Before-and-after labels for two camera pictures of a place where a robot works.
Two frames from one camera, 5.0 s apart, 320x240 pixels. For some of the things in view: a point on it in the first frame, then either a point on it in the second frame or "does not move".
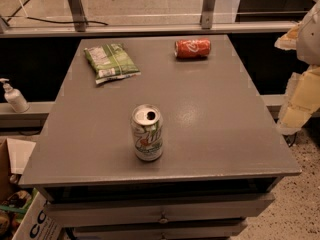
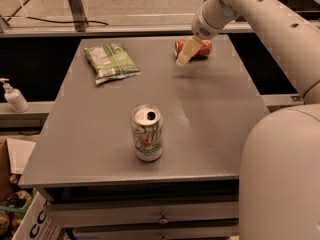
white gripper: (310, 39) to (202, 27)
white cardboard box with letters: (34, 226) does not move
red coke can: (192, 48) does not move
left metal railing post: (76, 6) does not move
